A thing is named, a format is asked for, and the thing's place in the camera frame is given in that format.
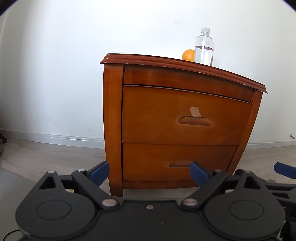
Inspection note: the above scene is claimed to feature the clear plastic water bottle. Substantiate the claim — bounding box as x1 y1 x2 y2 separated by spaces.
194 27 214 66

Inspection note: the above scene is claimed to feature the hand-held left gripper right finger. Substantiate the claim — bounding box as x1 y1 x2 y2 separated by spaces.
181 161 266 210

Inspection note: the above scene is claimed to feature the large wooden drawer with tape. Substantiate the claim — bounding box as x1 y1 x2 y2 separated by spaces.
122 85 253 146

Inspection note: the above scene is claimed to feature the grey mat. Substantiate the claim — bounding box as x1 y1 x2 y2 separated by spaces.
0 167 36 241

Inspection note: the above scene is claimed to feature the thin black cable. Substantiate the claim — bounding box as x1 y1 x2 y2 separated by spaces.
4 229 22 241

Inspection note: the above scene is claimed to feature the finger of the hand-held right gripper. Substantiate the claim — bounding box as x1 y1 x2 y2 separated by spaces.
274 162 296 179
233 168 296 202

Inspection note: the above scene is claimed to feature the brown wooden nightstand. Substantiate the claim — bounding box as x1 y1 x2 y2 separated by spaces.
100 53 268 197

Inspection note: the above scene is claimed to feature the orange fruit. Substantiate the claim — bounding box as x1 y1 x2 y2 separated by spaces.
182 49 195 62

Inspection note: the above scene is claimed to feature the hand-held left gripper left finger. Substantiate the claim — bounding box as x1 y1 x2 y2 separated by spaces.
38 161 119 209

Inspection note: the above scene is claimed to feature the small wooden drawer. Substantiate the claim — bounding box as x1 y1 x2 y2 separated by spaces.
122 142 239 182

